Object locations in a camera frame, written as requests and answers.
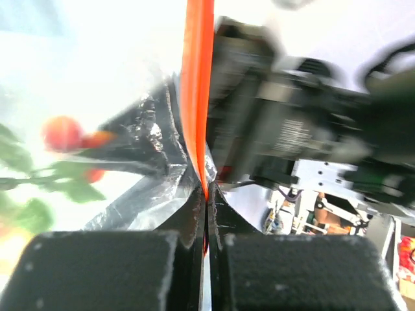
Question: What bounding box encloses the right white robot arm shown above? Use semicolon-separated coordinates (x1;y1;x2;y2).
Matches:
207;17;414;220

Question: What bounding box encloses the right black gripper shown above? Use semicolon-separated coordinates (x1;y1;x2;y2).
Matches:
207;17;372;189

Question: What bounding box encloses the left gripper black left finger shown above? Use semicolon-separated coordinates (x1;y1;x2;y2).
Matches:
1;188;206;311

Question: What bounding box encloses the clear zip top bag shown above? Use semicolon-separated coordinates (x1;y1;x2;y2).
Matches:
1;1;215;262

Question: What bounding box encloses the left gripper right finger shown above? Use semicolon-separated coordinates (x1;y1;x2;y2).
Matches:
207;184;405;310

